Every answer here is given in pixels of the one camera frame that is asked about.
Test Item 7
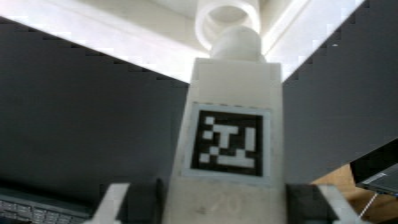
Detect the dark device corner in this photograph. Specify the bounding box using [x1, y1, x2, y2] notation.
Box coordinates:
[351, 138, 398, 197]

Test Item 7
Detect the white leg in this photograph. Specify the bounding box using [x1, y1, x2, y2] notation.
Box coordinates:
[162, 26, 288, 224]

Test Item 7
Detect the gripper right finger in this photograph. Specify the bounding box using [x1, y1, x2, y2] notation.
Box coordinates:
[287, 184, 372, 224]

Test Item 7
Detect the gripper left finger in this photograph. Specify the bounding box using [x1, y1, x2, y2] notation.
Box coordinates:
[82, 179, 166, 224]

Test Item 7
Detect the white square tabletop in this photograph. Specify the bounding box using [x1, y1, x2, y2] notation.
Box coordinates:
[0, 0, 365, 81]

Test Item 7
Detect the black keyboard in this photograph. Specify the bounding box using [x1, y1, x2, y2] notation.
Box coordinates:
[0, 187, 91, 224]

